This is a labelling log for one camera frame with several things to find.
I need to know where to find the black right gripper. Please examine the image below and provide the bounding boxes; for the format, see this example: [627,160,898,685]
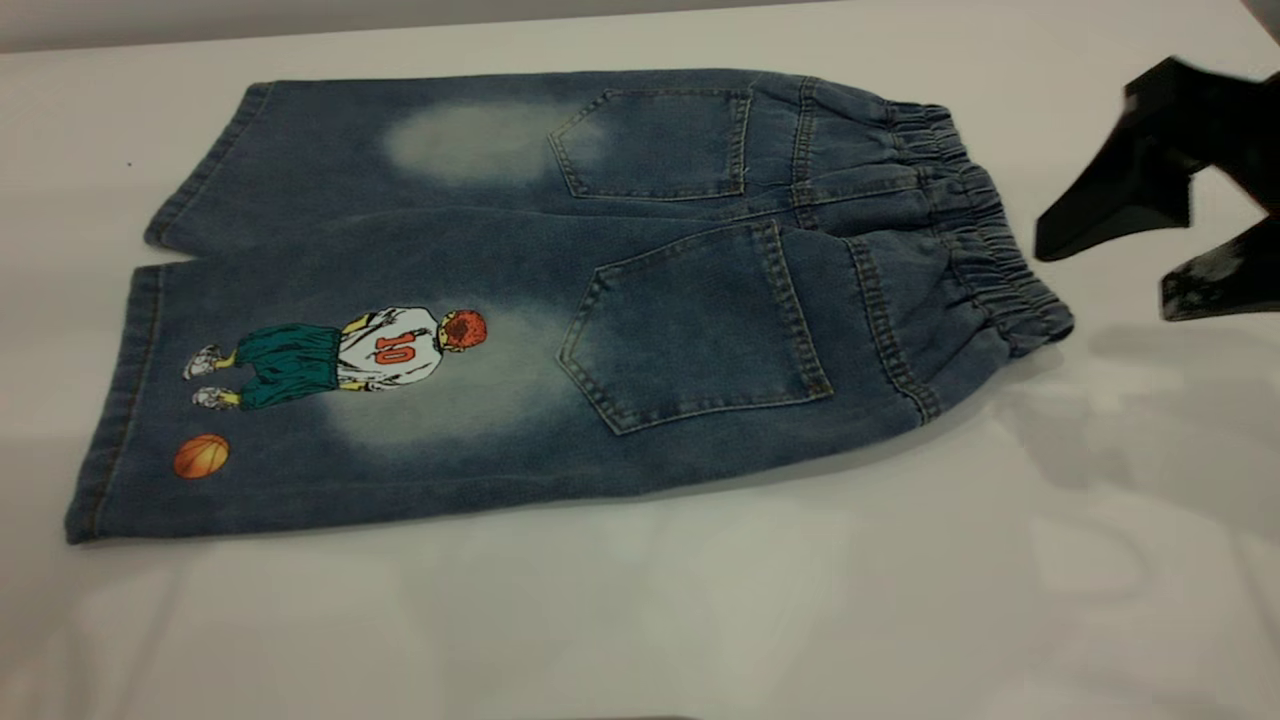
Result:
[1035,57,1280,321]

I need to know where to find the blue denim pants with print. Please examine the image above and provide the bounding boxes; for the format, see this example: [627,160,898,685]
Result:
[65,68,1076,546]

